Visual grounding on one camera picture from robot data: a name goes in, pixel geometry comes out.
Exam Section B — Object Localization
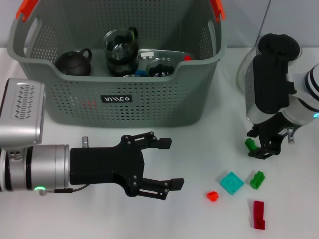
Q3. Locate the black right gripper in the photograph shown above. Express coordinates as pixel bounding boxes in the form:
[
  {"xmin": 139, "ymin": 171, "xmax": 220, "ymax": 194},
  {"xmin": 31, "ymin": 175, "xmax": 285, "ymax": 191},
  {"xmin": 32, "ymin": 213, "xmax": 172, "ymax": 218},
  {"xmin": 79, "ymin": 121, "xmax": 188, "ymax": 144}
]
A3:
[{"xmin": 247, "ymin": 113, "xmax": 293, "ymax": 160}]

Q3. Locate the glass teapot with black handle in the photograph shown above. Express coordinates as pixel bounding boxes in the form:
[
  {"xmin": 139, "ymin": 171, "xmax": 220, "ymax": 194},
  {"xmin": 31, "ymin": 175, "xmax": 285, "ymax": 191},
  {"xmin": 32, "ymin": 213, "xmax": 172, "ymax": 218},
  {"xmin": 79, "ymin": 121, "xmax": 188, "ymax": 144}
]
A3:
[{"xmin": 236, "ymin": 32, "xmax": 304, "ymax": 97}]

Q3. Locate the dark red long block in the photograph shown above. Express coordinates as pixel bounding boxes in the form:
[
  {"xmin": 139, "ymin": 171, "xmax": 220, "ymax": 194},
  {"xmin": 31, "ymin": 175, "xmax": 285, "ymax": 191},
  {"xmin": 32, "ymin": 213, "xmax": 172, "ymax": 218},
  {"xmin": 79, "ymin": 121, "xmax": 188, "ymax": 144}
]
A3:
[{"xmin": 247, "ymin": 198, "xmax": 266, "ymax": 231}]

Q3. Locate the left wrist camera housing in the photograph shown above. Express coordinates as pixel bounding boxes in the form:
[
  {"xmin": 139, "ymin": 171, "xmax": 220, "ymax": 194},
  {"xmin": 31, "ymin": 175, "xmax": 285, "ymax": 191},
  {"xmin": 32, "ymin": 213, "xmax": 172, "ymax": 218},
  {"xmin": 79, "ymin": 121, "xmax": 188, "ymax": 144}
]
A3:
[{"xmin": 0, "ymin": 78, "xmax": 46, "ymax": 150}]

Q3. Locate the black clay teapot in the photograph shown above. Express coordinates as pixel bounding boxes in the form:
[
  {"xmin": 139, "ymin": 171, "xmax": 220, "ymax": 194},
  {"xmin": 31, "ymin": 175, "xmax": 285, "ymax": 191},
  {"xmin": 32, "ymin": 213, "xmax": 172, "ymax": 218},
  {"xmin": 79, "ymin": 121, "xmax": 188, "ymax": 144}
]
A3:
[{"xmin": 54, "ymin": 47, "xmax": 93, "ymax": 77}]

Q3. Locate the arm connector cable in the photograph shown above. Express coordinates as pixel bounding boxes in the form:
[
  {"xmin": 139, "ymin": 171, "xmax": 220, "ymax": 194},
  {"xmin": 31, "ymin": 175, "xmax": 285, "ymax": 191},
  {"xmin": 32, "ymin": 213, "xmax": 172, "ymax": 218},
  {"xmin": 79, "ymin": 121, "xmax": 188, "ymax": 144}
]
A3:
[
  {"xmin": 34, "ymin": 183, "xmax": 88, "ymax": 197},
  {"xmin": 286, "ymin": 126, "xmax": 297, "ymax": 144}
]

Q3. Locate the right arm connector cable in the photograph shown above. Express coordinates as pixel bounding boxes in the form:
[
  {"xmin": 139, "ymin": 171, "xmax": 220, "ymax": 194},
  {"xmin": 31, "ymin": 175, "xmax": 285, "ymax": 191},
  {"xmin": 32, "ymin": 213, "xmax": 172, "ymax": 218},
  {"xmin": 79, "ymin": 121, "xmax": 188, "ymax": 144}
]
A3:
[{"xmin": 286, "ymin": 126, "xmax": 297, "ymax": 144}]

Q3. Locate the green toy block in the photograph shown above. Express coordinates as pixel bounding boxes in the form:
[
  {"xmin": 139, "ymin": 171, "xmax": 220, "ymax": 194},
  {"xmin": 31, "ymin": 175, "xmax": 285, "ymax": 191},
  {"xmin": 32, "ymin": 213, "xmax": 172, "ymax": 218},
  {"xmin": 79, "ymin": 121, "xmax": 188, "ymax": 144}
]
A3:
[
  {"xmin": 245, "ymin": 138, "xmax": 258, "ymax": 152},
  {"xmin": 250, "ymin": 171, "xmax": 266, "ymax": 190}
]

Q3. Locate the orange basket handle clip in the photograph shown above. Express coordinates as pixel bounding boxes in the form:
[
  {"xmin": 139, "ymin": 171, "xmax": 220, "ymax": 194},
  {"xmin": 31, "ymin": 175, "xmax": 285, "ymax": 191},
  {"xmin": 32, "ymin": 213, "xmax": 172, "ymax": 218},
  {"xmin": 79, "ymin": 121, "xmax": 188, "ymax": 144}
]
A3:
[
  {"xmin": 15, "ymin": 0, "xmax": 39, "ymax": 22},
  {"xmin": 210, "ymin": 0, "xmax": 227, "ymax": 22}
]

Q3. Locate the teal toy block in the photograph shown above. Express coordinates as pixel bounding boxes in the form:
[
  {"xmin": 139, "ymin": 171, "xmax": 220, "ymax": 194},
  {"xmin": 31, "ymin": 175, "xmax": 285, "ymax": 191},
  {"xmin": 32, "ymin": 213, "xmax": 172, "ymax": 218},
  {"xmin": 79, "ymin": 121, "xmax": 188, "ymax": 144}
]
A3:
[{"xmin": 218, "ymin": 171, "xmax": 245, "ymax": 196}]

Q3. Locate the grey perforated storage basket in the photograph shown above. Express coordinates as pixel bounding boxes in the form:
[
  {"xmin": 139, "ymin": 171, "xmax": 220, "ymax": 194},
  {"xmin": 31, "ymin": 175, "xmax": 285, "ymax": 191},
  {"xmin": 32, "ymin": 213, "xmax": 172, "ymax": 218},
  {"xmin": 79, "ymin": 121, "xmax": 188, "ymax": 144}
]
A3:
[{"xmin": 6, "ymin": 0, "xmax": 228, "ymax": 129}]

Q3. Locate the left arm connector cable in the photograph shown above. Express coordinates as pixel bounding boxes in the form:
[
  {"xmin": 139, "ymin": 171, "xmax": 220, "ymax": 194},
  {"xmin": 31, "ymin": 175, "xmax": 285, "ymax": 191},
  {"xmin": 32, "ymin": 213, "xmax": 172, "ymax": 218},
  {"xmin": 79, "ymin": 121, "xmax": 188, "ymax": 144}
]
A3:
[{"xmin": 34, "ymin": 183, "xmax": 88, "ymax": 197}]

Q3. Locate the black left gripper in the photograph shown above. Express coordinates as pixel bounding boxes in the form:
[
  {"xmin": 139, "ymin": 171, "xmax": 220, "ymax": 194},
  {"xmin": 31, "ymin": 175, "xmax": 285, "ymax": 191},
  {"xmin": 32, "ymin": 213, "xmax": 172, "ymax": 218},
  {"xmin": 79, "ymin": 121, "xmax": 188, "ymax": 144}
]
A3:
[{"xmin": 69, "ymin": 131, "xmax": 185, "ymax": 201}]

